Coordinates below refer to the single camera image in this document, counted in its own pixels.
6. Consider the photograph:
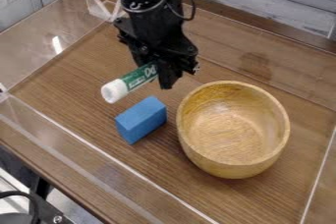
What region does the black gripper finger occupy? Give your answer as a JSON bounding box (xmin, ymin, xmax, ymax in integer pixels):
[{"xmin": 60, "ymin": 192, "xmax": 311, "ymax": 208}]
[
  {"xmin": 129, "ymin": 45, "xmax": 156, "ymax": 67},
  {"xmin": 156, "ymin": 59, "xmax": 183, "ymax": 89}
]

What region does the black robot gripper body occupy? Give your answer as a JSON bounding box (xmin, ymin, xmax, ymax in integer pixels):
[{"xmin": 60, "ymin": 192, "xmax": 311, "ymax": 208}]
[{"xmin": 115, "ymin": 5, "xmax": 199, "ymax": 74}]

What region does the green and white marker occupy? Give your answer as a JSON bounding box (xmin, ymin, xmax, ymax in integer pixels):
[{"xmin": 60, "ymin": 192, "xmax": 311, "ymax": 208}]
[{"xmin": 101, "ymin": 63, "xmax": 157, "ymax": 103}]

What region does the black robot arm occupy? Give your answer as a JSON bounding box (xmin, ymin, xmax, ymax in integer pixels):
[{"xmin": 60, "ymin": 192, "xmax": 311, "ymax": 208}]
[{"xmin": 115, "ymin": 0, "xmax": 199, "ymax": 89}]

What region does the brown wooden bowl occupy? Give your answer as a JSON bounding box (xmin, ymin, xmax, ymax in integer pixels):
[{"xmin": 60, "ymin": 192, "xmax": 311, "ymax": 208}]
[{"xmin": 176, "ymin": 81, "xmax": 292, "ymax": 179}]

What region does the blue rectangular block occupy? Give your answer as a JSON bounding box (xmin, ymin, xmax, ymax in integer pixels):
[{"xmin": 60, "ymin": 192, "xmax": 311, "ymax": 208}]
[{"xmin": 116, "ymin": 96, "xmax": 167, "ymax": 144}]

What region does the clear acrylic corner bracket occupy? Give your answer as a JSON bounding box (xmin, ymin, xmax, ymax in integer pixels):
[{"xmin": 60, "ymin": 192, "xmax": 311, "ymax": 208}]
[{"xmin": 85, "ymin": 0, "xmax": 127, "ymax": 23}]

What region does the black metal table frame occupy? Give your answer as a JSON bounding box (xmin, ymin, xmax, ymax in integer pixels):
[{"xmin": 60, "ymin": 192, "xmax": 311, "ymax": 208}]
[{"xmin": 0, "ymin": 146, "xmax": 75, "ymax": 224}]

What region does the black cable loop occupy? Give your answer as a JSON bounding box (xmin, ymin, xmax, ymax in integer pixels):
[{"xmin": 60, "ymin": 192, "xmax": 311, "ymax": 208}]
[{"xmin": 0, "ymin": 190, "xmax": 43, "ymax": 224}]

